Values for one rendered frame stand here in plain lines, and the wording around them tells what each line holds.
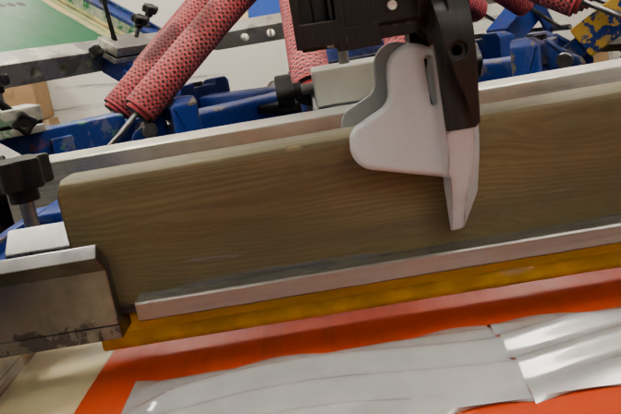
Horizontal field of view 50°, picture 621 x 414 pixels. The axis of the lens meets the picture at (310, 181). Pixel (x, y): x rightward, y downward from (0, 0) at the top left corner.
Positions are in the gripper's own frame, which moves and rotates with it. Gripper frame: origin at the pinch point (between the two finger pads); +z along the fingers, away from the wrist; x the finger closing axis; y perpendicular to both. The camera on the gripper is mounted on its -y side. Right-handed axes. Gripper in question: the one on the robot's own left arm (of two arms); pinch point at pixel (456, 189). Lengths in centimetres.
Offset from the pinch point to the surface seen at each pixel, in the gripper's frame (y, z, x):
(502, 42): -32, -1, -94
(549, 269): -4.4, 5.1, 0.5
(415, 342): 3.8, 6.0, 4.6
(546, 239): -3.6, 2.5, 2.8
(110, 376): 19.6, 6.4, 2.2
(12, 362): 25.4, 5.5, 0.4
